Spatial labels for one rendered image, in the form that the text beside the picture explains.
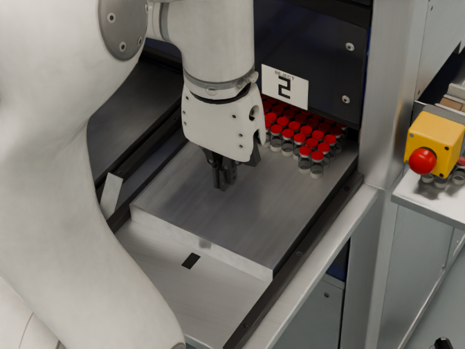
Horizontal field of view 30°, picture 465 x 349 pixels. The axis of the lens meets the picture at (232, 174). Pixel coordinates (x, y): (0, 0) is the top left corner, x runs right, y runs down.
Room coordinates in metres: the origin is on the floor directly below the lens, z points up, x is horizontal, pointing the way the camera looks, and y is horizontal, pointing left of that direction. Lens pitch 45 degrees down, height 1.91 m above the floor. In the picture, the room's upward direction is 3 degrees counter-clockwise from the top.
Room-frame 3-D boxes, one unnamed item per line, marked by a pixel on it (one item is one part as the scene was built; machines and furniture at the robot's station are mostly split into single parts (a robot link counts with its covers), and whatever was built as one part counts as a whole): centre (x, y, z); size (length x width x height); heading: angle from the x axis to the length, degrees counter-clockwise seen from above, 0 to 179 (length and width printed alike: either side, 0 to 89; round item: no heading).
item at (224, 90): (0.81, 0.01, 1.27); 0.09 x 0.08 x 0.03; 56
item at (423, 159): (0.93, -0.29, 0.99); 0.04 x 0.04 x 0.04; 56
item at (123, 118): (1.20, 0.24, 0.90); 0.34 x 0.26 x 0.04; 146
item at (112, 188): (0.92, 0.22, 0.91); 0.14 x 0.03 x 0.06; 146
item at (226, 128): (0.81, 0.01, 1.21); 0.10 x 0.08 x 0.11; 56
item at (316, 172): (1.02, -0.14, 0.90); 0.02 x 0.02 x 0.05
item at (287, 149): (1.08, -0.09, 0.90); 0.18 x 0.02 x 0.05; 56
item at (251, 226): (1.01, -0.04, 0.90); 0.34 x 0.26 x 0.04; 146
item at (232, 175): (0.80, 0.00, 1.12); 0.03 x 0.03 x 0.07; 56
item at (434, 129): (0.96, -0.31, 1.00); 0.08 x 0.07 x 0.07; 146
